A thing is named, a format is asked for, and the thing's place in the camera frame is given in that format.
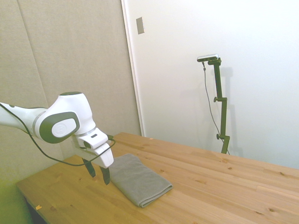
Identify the grey wall switch plate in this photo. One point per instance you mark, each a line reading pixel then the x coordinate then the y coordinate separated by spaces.
pixel 140 25

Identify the silver camera on stand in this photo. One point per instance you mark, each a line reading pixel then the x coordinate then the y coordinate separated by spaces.
pixel 208 57

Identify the dark green camera stand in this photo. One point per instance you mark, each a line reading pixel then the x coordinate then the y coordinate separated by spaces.
pixel 222 109

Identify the grey towel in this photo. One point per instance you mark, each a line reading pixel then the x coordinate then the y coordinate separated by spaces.
pixel 140 180

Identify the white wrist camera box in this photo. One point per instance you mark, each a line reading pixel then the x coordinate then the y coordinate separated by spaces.
pixel 94 138

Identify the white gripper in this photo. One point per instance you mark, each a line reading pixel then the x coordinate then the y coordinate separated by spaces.
pixel 106 158

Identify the white door frame trim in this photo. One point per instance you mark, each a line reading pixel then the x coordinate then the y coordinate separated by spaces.
pixel 133 70

